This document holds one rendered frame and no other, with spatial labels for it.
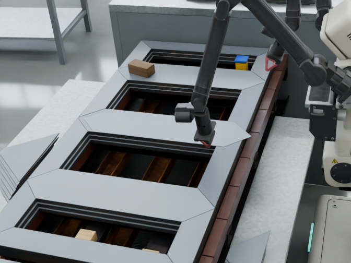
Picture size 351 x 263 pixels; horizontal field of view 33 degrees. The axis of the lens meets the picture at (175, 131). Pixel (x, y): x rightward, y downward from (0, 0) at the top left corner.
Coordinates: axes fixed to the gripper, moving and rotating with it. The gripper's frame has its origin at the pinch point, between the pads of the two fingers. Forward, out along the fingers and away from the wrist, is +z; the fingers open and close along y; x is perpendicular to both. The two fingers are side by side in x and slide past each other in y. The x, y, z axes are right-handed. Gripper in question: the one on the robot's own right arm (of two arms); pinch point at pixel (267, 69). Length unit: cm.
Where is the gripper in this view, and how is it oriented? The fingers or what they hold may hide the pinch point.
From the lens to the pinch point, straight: 261.7
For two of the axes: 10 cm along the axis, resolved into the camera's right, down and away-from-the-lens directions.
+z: -3.3, 7.1, 6.2
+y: -2.8, 5.5, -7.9
